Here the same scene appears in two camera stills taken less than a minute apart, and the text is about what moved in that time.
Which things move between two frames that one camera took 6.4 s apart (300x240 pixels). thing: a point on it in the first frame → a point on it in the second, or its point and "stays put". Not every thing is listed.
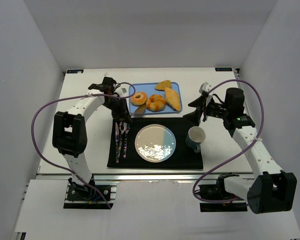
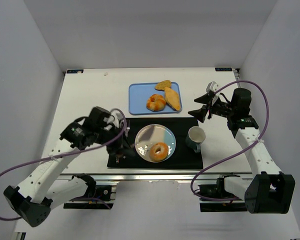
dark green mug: x=196 y=135 stays put
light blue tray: x=148 y=88 stays put
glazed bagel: x=138 y=98 → x=163 y=153
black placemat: x=183 y=157 stays put
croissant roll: x=156 y=103 stays put
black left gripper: x=120 y=111 → x=117 y=146
